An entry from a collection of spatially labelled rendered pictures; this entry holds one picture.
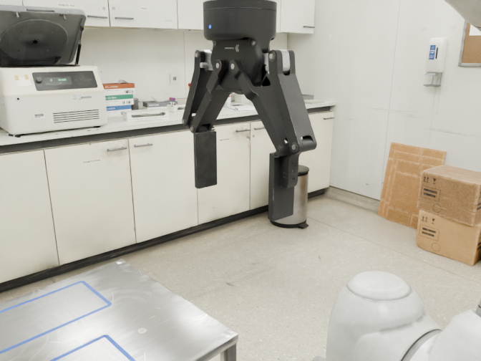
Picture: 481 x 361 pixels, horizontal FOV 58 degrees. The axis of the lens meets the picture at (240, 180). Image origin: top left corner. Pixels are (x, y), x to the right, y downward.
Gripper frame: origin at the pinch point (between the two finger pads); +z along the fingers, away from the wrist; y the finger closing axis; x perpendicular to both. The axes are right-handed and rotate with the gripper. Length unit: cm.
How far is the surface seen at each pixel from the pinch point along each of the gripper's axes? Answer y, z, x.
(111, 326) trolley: 38, 38, 3
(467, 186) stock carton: 74, 67, -245
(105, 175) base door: 219, 60, -68
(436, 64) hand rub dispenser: 122, -7, -279
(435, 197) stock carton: 94, 79, -246
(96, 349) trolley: 33, 38, 8
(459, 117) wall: 105, 31, -289
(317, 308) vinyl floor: 96, 120, -133
